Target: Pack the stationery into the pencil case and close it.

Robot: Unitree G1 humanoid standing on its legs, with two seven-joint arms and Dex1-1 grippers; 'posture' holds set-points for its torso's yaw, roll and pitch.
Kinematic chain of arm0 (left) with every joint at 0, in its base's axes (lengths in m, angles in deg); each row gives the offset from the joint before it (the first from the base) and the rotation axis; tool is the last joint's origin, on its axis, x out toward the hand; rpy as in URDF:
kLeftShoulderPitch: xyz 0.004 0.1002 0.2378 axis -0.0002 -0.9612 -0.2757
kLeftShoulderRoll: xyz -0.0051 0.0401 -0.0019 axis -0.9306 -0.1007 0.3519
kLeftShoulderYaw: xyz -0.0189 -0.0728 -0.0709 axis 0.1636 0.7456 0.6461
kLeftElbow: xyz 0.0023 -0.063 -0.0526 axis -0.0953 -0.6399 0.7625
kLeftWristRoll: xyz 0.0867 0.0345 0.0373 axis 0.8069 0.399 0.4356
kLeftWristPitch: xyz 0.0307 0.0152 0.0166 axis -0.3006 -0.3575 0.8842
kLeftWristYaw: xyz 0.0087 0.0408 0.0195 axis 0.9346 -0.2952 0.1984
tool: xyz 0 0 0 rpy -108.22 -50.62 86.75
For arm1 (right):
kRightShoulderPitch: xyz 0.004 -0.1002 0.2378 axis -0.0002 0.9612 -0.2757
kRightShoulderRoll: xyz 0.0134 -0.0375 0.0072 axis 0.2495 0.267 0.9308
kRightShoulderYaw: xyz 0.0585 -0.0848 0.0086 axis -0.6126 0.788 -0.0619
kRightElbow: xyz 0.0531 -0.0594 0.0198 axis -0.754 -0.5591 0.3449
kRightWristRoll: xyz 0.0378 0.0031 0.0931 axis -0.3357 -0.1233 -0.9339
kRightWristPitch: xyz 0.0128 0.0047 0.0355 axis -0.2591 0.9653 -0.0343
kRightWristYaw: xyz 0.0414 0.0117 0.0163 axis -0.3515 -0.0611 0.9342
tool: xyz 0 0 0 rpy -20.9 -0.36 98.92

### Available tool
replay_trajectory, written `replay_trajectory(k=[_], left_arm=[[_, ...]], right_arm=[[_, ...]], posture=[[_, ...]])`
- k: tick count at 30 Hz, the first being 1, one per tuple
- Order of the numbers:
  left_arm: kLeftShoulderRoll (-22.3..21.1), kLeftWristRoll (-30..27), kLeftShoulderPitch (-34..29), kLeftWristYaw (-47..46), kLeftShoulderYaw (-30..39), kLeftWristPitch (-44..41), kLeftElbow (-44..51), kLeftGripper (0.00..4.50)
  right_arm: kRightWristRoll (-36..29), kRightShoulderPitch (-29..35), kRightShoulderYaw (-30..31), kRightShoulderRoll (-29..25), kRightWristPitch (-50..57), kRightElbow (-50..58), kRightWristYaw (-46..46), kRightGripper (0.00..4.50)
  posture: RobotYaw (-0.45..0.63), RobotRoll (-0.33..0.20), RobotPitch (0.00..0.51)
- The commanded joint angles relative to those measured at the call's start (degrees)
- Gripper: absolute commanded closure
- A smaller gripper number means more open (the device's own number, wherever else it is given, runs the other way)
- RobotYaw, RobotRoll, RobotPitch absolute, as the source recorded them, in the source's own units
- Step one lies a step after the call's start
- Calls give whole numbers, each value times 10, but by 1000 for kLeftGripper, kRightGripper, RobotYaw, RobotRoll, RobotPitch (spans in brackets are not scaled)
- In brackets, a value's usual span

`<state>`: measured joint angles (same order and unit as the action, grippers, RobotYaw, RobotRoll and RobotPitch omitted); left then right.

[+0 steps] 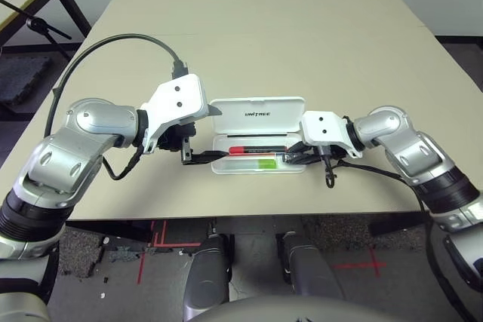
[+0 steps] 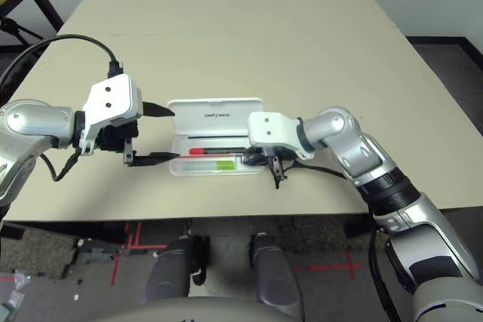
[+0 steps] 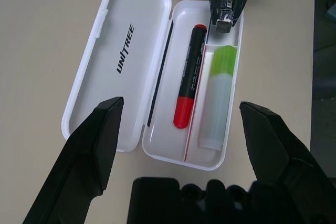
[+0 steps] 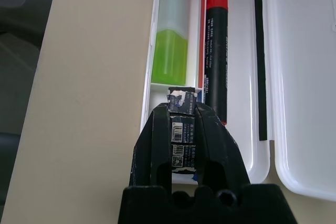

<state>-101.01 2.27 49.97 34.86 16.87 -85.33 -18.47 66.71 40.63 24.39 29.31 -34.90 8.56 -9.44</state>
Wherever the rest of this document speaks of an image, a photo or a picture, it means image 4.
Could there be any white plastic pencil case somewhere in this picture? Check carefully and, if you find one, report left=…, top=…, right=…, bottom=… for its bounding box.
left=140, top=0, right=336, bottom=202

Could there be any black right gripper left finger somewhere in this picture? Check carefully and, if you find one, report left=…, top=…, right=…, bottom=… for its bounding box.
left=128, top=102, right=173, bottom=196

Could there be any green capped highlighter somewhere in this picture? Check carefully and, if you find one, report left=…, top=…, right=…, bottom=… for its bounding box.
left=151, top=0, right=190, bottom=86

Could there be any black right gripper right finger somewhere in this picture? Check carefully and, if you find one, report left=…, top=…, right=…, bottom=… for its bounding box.
left=193, top=102, right=253, bottom=188

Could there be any grey robot left leg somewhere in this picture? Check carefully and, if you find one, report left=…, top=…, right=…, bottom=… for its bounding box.
left=0, top=0, right=55, bottom=51

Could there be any black marker with red cap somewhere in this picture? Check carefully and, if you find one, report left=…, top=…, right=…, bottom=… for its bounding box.
left=203, top=0, right=229, bottom=126

